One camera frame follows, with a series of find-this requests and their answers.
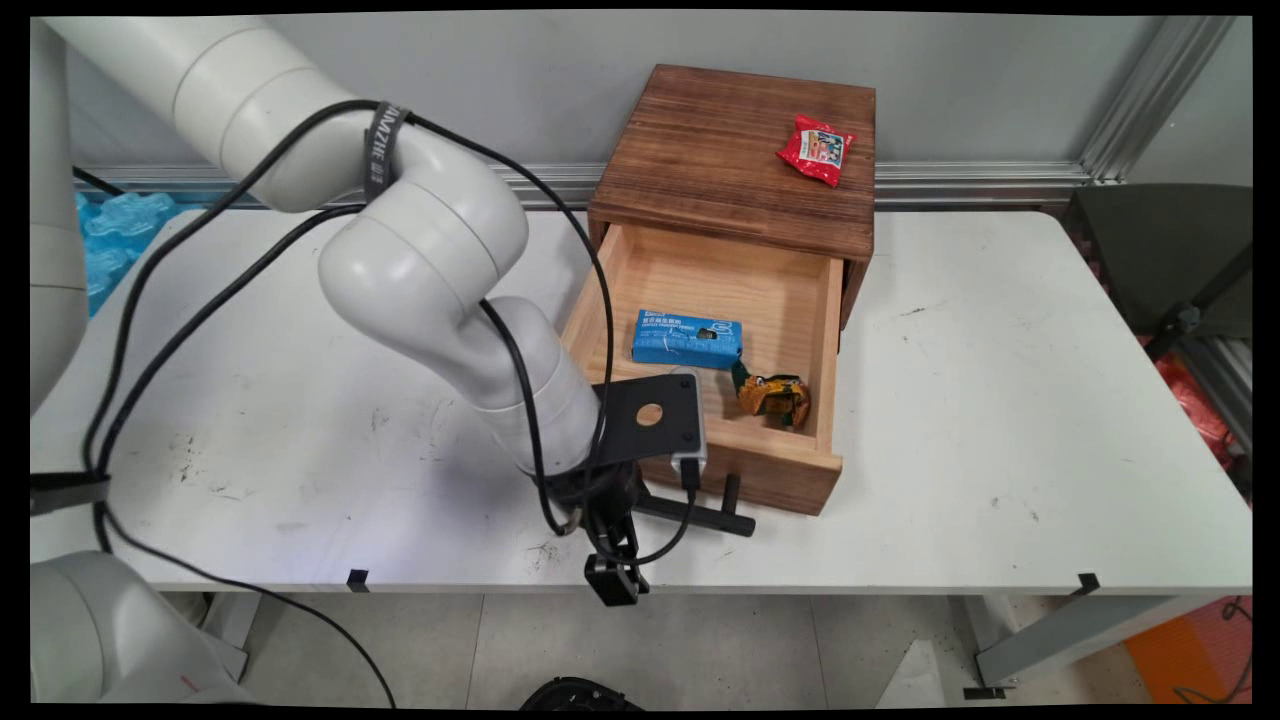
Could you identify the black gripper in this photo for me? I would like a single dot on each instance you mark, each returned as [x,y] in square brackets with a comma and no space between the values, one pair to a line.
[600,490]

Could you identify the light wooden drawer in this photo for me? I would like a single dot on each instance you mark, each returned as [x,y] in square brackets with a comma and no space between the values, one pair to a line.
[700,280]

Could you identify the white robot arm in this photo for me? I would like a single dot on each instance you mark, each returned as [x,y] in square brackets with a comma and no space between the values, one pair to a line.
[420,250]

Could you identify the black round floor object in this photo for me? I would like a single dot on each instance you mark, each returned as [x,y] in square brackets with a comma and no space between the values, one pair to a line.
[580,695]

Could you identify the orange crumpled snack wrapper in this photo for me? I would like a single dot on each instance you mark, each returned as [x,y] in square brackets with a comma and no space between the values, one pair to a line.
[775,398]

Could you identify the blue cardboard box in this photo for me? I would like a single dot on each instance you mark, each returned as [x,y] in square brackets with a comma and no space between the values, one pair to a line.
[685,340]

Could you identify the black table edge clip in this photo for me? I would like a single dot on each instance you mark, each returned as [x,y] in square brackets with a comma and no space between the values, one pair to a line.
[1088,583]
[357,580]

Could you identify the grey table leg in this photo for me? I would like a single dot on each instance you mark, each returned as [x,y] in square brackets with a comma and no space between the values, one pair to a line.
[235,625]
[1070,630]

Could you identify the red snack packet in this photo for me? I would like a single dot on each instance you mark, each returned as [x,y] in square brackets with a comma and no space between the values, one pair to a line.
[818,150]

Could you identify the orange floor mat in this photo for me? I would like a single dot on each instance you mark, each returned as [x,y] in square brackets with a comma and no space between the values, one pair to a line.
[1190,650]

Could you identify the blue plastic bubble sheet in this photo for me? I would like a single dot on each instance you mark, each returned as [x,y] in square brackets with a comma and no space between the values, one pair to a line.
[125,230]

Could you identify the red plastic bag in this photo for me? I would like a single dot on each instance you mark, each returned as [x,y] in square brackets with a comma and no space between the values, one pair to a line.
[1195,400]

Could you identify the dark grey panel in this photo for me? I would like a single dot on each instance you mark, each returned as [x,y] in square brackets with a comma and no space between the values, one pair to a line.
[1140,240]

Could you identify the black tripod stand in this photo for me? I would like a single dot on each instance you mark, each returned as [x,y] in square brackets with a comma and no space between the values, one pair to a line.
[1185,320]

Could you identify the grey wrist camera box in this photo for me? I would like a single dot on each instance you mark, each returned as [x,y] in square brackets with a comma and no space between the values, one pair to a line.
[688,462]

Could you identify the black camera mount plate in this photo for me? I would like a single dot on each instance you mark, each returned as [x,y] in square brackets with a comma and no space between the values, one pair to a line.
[620,430]

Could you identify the horizontal aluminium frame rail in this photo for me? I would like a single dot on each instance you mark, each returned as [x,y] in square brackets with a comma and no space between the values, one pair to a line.
[950,185]

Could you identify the slanted aluminium frame post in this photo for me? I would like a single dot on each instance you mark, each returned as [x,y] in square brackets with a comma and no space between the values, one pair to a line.
[1150,100]

